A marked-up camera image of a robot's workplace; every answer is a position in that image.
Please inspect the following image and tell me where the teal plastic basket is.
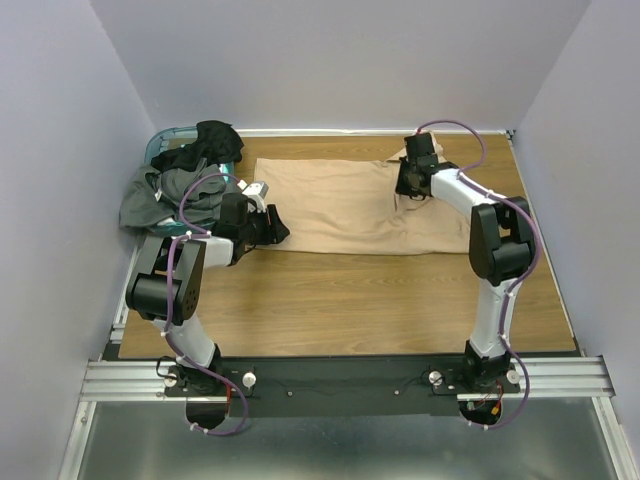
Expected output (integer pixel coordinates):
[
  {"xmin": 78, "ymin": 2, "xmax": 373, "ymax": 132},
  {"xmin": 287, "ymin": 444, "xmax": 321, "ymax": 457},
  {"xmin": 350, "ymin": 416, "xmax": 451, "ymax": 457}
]
[{"xmin": 143, "ymin": 124, "xmax": 236, "ymax": 237}]

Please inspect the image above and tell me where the beige t shirt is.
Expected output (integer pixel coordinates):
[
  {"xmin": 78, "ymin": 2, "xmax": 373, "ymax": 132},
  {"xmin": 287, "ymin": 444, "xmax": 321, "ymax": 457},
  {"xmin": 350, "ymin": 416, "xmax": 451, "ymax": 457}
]
[{"xmin": 254, "ymin": 136, "xmax": 469, "ymax": 255}]

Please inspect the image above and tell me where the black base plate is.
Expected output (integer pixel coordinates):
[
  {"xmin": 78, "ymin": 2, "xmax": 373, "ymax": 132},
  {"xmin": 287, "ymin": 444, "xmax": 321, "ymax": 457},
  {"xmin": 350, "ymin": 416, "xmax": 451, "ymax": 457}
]
[{"xmin": 184, "ymin": 353, "xmax": 506, "ymax": 420}]

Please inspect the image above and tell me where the black t shirt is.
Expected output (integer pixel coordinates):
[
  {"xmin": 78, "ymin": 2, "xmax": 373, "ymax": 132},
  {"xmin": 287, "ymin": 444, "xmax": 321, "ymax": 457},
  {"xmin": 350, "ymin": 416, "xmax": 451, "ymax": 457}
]
[{"xmin": 150, "ymin": 120, "xmax": 244, "ymax": 173}]

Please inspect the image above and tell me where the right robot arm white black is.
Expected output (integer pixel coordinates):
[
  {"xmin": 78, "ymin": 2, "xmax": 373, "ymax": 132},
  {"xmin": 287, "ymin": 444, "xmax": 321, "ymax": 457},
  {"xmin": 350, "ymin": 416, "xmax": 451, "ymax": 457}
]
[{"xmin": 395, "ymin": 133, "xmax": 539, "ymax": 392}]

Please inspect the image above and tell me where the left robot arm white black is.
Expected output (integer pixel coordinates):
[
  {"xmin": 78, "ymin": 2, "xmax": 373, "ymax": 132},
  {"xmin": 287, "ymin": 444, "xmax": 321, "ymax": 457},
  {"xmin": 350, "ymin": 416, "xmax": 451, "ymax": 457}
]
[{"xmin": 125, "ymin": 193, "xmax": 290, "ymax": 396}]

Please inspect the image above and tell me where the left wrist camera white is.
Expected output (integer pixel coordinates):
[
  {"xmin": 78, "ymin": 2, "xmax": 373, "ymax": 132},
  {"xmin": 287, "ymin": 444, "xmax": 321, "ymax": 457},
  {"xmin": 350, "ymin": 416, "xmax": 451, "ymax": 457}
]
[{"xmin": 242, "ymin": 181, "xmax": 269, "ymax": 212}]

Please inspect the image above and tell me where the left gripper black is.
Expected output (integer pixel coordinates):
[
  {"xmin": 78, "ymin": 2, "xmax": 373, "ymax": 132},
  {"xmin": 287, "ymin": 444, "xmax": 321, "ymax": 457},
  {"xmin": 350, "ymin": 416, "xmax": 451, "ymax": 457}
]
[{"xmin": 240, "ymin": 204, "xmax": 291, "ymax": 245}]

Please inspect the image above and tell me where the grey t shirt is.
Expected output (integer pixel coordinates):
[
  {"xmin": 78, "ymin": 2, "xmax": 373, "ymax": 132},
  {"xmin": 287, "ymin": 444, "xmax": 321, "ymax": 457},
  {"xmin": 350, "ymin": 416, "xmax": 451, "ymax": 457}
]
[{"xmin": 119, "ymin": 159, "xmax": 240, "ymax": 228}]

